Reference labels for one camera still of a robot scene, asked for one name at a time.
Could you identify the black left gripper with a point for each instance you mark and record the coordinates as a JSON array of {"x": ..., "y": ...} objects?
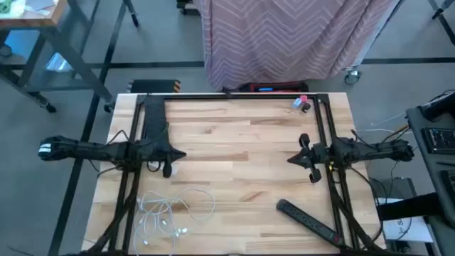
[{"x": 156, "y": 153}]

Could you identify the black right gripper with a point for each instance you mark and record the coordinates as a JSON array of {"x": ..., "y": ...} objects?
[{"x": 318, "y": 154}]

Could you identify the black USB charger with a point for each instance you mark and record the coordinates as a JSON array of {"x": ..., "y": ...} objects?
[{"x": 306, "y": 106}]

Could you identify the light blue USB charger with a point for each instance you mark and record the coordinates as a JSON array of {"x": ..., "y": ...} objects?
[{"x": 296, "y": 103}]

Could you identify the pink USB charger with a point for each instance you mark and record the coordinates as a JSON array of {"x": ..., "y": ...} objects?
[{"x": 303, "y": 98}]

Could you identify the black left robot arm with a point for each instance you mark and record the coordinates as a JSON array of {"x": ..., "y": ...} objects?
[{"x": 89, "y": 151}]

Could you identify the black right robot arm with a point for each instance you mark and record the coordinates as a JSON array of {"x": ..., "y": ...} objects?
[{"x": 373, "y": 151}]

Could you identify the wide black power strip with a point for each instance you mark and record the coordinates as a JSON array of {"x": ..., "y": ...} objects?
[{"x": 154, "y": 117}]

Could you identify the narrow black power strip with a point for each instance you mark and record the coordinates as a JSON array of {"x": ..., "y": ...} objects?
[{"x": 305, "y": 220}]

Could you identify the black box yellow stripes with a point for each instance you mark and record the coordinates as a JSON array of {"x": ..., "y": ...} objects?
[{"x": 154, "y": 86}]

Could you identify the red black toolbox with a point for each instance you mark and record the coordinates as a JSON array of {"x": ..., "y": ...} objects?
[{"x": 273, "y": 87}]

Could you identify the metal wheeled rack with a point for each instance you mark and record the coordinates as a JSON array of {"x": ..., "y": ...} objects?
[{"x": 352, "y": 76}]

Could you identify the grey desk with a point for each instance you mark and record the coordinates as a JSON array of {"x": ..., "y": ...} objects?
[{"x": 417, "y": 153}]

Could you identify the white paper sheet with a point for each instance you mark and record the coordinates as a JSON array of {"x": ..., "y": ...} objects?
[{"x": 405, "y": 229}]

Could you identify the pink chevron cloth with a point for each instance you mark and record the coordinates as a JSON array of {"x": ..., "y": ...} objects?
[{"x": 284, "y": 35}]

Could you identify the black keypad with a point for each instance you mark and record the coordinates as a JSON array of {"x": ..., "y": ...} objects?
[{"x": 439, "y": 139}]

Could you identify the black curved device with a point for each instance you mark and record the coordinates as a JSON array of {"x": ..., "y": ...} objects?
[{"x": 437, "y": 106}]

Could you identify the black stand leg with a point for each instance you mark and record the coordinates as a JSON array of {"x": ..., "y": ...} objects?
[
  {"x": 442, "y": 16},
  {"x": 131, "y": 12}
]

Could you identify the black keyboard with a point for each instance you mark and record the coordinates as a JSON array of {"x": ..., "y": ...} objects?
[{"x": 448, "y": 183}]

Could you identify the wooden side table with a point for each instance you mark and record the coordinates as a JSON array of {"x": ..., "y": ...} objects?
[{"x": 28, "y": 17}]

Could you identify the green plastic item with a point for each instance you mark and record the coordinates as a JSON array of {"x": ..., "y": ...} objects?
[{"x": 5, "y": 5}]

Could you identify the black aluminium table frame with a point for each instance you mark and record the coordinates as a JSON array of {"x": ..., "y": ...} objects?
[{"x": 249, "y": 96}]

